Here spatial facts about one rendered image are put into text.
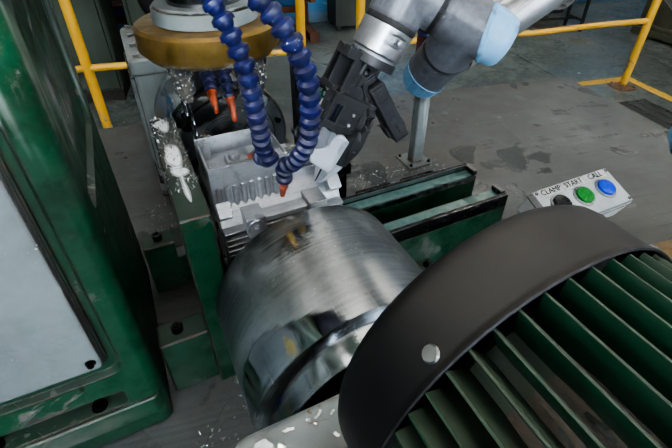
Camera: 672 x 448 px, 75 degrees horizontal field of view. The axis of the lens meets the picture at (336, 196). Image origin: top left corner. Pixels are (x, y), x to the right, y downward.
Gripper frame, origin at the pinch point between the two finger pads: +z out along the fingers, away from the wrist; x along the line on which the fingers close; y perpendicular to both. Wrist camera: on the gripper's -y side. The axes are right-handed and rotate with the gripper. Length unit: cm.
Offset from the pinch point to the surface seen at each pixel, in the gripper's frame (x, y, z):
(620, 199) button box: 22.1, -39.0, -18.6
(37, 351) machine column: 12.5, 33.3, 24.7
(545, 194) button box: 17.6, -27.2, -14.0
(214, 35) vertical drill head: 1.9, 24.3, -14.0
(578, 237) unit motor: 46, 21, -19
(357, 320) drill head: 31.9, 12.7, -0.5
